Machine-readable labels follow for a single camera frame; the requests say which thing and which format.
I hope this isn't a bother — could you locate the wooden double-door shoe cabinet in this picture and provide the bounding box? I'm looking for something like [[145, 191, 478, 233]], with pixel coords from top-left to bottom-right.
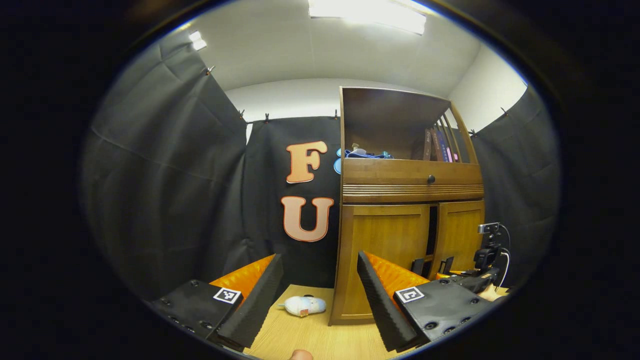
[[328, 86, 486, 327]]

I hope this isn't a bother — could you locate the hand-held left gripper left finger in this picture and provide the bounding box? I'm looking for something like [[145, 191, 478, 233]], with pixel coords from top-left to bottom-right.
[[149, 252, 285, 350]]

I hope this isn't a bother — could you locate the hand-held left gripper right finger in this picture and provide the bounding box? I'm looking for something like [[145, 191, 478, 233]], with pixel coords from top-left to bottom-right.
[[356, 250, 496, 353]]

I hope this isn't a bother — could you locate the white plush toy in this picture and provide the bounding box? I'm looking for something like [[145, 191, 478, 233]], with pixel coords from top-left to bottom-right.
[[278, 295, 327, 318]]

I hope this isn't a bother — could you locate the wooden shoe cabinet door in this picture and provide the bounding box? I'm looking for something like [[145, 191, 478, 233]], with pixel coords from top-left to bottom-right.
[[431, 200, 486, 275], [330, 204, 432, 326]]

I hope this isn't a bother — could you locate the white cable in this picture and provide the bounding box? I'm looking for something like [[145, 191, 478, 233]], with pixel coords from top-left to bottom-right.
[[495, 251, 511, 292]]

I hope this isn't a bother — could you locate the wooden cabinet drawer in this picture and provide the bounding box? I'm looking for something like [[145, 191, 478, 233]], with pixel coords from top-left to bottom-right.
[[343, 159, 484, 191]]

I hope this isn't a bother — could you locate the large ceiling light panel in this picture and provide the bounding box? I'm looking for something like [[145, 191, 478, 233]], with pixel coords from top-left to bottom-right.
[[307, 0, 427, 36]]

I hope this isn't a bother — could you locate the blue cloth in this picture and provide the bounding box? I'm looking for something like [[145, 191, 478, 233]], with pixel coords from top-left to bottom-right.
[[344, 150, 394, 160]]

